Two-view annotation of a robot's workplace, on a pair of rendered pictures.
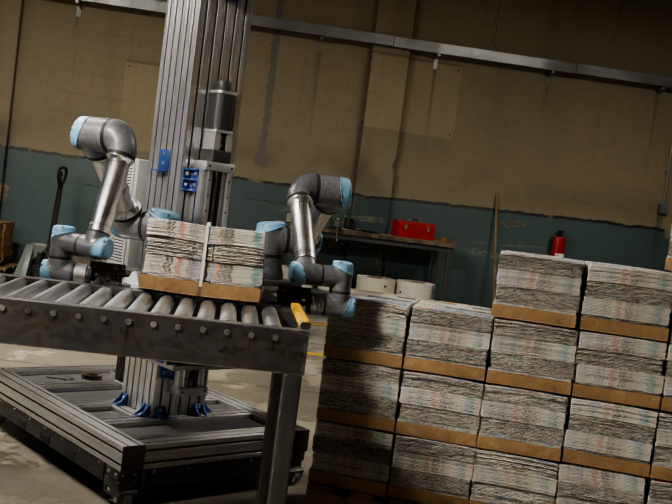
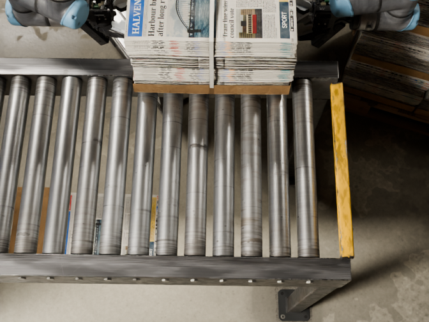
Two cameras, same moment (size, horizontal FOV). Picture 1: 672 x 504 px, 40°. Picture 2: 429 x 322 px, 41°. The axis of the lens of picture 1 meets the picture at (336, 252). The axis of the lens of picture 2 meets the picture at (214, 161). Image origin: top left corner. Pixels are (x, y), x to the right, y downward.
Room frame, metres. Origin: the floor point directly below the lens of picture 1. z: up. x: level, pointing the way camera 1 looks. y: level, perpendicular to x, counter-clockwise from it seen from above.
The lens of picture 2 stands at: (2.26, 0.31, 2.08)
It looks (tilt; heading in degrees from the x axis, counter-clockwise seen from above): 70 degrees down; 9
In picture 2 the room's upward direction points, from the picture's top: 1 degrees counter-clockwise
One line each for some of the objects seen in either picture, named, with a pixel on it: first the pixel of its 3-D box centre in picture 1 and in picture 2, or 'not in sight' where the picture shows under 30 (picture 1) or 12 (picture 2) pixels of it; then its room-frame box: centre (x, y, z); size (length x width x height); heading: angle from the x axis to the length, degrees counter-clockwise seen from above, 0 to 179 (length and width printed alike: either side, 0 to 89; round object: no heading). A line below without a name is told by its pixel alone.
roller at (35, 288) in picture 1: (26, 295); (9, 162); (2.65, 0.87, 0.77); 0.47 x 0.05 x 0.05; 7
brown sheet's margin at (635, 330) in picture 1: (618, 323); not in sight; (3.26, -1.03, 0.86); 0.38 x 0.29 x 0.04; 168
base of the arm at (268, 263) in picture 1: (265, 265); not in sight; (3.73, 0.28, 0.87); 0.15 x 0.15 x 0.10
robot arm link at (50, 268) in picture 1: (58, 271); (30, 10); (3.06, 0.91, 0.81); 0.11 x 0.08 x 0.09; 96
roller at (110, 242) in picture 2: (117, 305); (117, 163); (2.68, 0.62, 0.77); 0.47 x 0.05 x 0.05; 7
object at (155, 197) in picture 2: not in sight; (108, 230); (2.67, 0.78, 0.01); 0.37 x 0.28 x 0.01; 97
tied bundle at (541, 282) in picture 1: (538, 287); not in sight; (3.32, -0.74, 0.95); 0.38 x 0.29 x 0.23; 167
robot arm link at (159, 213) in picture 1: (161, 227); not in sight; (3.40, 0.65, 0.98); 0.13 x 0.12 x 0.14; 70
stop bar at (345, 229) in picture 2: (300, 315); (342, 166); (2.73, 0.08, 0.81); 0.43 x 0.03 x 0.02; 7
